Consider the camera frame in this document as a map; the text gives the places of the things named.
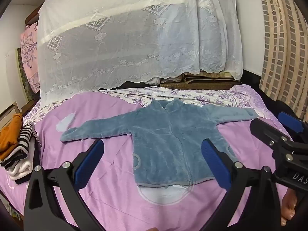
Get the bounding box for pink floral bed cover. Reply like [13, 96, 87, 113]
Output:
[0, 84, 293, 231]

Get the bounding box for blue fleece towel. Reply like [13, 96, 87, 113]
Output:
[60, 99, 258, 187]

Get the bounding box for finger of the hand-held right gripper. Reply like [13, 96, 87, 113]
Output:
[278, 112, 308, 135]
[249, 120, 293, 147]

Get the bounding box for beige grey checkered curtain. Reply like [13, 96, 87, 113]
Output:
[255, 0, 308, 123]

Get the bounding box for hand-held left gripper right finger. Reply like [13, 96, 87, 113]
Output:
[201, 138, 283, 231]

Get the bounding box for white lace cloth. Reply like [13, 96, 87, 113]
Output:
[37, 0, 243, 101]

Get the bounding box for orange folded garment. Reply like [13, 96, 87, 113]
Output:
[0, 113, 24, 160]

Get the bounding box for person's right hand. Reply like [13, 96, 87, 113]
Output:
[281, 189, 298, 225]

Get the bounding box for pink tree print cloth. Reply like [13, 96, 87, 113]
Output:
[20, 22, 41, 94]

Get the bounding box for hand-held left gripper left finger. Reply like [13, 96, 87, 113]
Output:
[23, 138, 106, 231]

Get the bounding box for white folded garment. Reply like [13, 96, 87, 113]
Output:
[8, 156, 33, 177]

